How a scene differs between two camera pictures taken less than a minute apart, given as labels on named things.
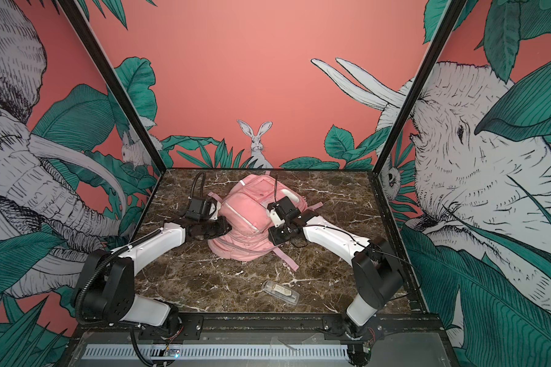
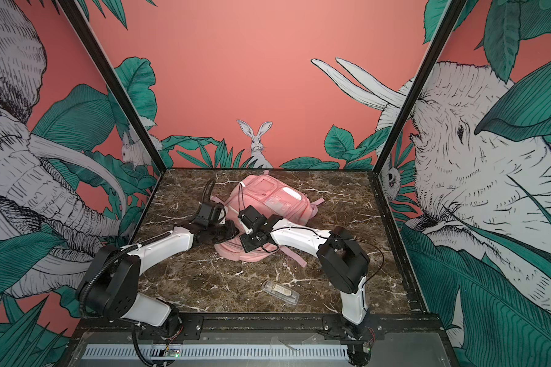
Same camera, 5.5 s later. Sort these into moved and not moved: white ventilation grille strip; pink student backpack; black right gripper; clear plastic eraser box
Moved: black right gripper
Not moved: pink student backpack; clear plastic eraser box; white ventilation grille strip
